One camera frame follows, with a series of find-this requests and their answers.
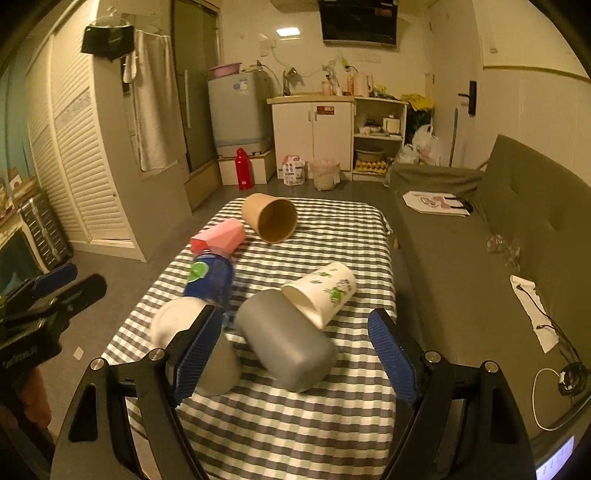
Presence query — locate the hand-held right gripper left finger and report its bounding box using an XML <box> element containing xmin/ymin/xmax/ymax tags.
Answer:
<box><xmin>54</xmin><ymin>305</ymin><xmax>227</xmax><ymax>480</ymax></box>

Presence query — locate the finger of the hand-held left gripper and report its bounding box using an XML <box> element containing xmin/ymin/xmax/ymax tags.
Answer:
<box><xmin>46</xmin><ymin>274</ymin><xmax>108</xmax><ymax>320</ymax></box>
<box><xmin>30</xmin><ymin>263</ymin><xmax>79</xmax><ymax>298</ymax></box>

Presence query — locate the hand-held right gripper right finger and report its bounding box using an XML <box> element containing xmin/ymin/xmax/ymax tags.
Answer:
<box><xmin>367</xmin><ymin>308</ymin><xmax>539</xmax><ymax>480</ymax></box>

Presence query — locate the person's left forearm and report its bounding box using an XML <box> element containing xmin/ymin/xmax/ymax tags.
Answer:
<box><xmin>0</xmin><ymin>364</ymin><xmax>52</xmax><ymax>437</ymax></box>

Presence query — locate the small grey cup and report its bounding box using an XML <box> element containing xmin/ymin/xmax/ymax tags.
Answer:
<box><xmin>196</xmin><ymin>329</ymin><xmax>242</xmax><ymax>396</ymax></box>

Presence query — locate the plain white cup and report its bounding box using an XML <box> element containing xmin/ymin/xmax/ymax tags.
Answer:
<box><xmin>151</xmin><ymin>296</ymin><xmax>209</xmax><ymax>357</ymax></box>

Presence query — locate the blue cup with green label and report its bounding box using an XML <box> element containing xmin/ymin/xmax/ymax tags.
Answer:
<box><xmin>183</xmin><ymin>251</ymin><xmax>236</xmax><ymax>309</ymax></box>

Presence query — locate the large grey cup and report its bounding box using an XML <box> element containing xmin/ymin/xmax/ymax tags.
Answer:
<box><xmin>235</xmin><ymin>289</ymin><xmax>339</xmax><ymax>393</ymax></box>

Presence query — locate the white floral print cup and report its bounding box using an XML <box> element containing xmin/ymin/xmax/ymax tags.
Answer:
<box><xmin>281</xmin><ymin>261</ymin><xmax>358</xmax><ymax>330</ymax></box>

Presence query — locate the pink faceted cup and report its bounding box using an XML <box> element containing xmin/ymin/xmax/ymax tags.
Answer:
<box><xmin>190</xmin><ymin>219</ymin><xmax>246</xmax><ymax>254</ymax></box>

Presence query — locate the brown paper cup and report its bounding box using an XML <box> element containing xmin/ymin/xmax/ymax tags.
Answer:
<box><xmin>241</xmin><ymin>193</ymin><xmax>298</xmax><ymax>244</ymax></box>

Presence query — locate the dark ribbed suitcase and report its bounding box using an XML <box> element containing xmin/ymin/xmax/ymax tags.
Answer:
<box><xmin>16</xmin><ymin>193</ymin><xmax>75</xmax><ymax>274</ymax></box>

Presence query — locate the checked tablecloth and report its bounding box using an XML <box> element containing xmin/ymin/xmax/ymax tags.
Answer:
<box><xmin>100</xmin><ymin>198</ymin><xmax>399</xmax><ymax>480</ymax></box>

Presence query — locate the white louvered wardrobe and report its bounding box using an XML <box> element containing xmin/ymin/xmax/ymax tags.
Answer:
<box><xmin>24</xmin><ymin>0</ymin><xmax>190</xmax><ymax>261</ymax></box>

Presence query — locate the grey-green sofa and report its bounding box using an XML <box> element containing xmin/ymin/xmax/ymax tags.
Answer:
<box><xmin>384</xmin><ymin>134</ymin><xmax>591</xmax><ymax>457</ymax></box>

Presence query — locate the white paper sheet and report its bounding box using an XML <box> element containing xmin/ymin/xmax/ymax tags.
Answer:
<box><xmin>510</xmin><ymin>274</ymin><xmax>560</xmax><ymax>354</ymax></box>

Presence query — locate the crumpled clear wrapper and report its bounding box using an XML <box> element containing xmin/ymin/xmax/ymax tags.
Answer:
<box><xmin>486</xmin><ymin>234</ymin><xmax>522</xmax><ymax>268</ymax></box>

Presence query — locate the white paper with drawing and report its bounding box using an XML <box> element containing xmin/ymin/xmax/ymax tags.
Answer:
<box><xmin>402</xmin><ymin>190</ymin><xmax>474</xmax><ymax>217</ymax></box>

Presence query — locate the red metal bottle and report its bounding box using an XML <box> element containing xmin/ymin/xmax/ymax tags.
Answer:
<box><xmin>235</xmin><ymin>148</ymin><xmax>252</xmax><ymax>191</ymax></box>

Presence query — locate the white washer platform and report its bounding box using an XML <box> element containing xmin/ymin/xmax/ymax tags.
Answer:
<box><xmin>218</xmin><ymin>150</ymin><xmax>277</xmax><ymax>186</ymax></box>

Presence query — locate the lit device screen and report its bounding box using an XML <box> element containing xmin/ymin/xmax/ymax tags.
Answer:
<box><xmin>534</xmin><ymin>436</ymin><xmax>578</xmax><ymax>480</ymax></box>

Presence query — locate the trash bin with pink bag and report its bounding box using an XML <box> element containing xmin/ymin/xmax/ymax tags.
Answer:
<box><xmin>309</xmin><ymin>158</ymin><xmax>341</xmax><ymax>191</ymax></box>

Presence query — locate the white hanging towel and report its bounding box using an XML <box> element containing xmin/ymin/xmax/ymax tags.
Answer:
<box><xmin>122</xmin><ymin>28</ymin><xmax>178</xmax><ymax>172</ymax></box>

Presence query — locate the white plastic bag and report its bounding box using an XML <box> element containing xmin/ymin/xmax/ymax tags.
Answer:
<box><xmin>397</xmin><ymin>124</ymin><xmax>443</xmax><ymax>166</ymax></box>

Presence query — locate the white open shelf unit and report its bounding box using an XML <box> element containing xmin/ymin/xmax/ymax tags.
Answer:
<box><xmin>352</xmin><ymin>96</ymin><xmax>409</xmax><ymax>182</ymax></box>

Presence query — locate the glass shower door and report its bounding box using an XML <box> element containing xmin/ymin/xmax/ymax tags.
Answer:
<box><xmin>171</xmin><ymin>0</ymin><xmax>222</xmax><ymax>174</ymax></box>

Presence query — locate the grey washing machine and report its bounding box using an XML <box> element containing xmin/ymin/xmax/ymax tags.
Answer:
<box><xmin>207</xmin><ymin>71</ymin><xmax>274</xmax><ymax>158</ymax></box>

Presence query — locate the white sink cabinet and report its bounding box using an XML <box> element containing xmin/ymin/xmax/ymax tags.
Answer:
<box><xmin>267</xmin><ymin>93</ymin><xmax>357</xmax><ymax>180</ymax></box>

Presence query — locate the black hanging bag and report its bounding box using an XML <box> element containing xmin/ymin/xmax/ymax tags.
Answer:
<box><xmin>81</xmin><ymin>24</ymin><xmax>136</xmax><ymax>63</ymax></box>

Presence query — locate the yellow cloth pile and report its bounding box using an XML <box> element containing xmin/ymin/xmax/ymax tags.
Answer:
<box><xmin>401</xmin><ymin>92</ymin><xmax>437</xmax><ymax>112</ymax></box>

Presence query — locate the black range hood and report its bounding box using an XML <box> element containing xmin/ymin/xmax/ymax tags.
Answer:
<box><xmin>318</xmin><ymin>0</ymin><xmax>399</xmax><ymax>47</ymax></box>

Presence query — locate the white cable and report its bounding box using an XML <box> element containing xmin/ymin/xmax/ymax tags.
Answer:
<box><xmin>532</xmin><ymin>367</ymin><xmax>568</xmax><ymax>432</ymax></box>

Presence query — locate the black cable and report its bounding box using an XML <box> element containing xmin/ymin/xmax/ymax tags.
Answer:
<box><xmin>517</xmin><ymin>282</ymin><xmax>586</xmax><ymax>397</ymax></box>

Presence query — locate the black door handle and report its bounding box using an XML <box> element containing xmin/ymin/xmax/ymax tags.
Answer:
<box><xmin>458</xmin><ymin>80</ymin><xmax>478</xmax><ymax>116</ymax></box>

